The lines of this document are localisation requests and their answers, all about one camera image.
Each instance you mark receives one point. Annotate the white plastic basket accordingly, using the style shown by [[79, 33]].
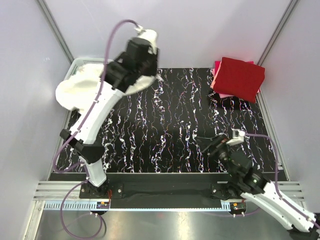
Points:
[[80, 61]]

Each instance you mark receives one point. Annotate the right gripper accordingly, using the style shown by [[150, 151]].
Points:
[[219, 142]]

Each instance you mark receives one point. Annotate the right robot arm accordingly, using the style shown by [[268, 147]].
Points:
[[251, 184]]

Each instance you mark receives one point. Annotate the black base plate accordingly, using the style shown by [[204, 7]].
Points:
[[178, 189]]

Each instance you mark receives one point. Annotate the right aluminium frame post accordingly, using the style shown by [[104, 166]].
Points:
[[292, 5]]

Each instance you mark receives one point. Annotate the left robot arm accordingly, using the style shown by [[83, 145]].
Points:
[[115, 79]]

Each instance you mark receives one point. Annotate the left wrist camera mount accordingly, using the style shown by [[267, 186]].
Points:
[[148, 35]]

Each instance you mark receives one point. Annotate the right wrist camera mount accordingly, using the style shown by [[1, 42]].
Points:
[[238, 137]]

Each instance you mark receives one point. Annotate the aluminium frame post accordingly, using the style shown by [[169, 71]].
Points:
[[44, 8], [292, 5]]

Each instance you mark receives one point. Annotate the slotted cable duct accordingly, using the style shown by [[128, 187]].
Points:
[[93, 205]]

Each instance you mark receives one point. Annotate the white t shirt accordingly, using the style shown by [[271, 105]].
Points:
[[79, 90]]

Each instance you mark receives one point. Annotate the folded pink t shirt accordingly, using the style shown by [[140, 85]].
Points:
[[215, 75]]

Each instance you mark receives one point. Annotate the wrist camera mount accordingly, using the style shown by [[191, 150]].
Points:
[[148, 35], [238, 137]]

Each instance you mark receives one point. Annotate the left aluminium frame post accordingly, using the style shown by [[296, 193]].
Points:
[[44, 8]]

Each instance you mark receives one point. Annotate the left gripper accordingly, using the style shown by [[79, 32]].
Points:
[[153, 58]]

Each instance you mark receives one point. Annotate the folded red t shirt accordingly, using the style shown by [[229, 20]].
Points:
[[240, 78]]

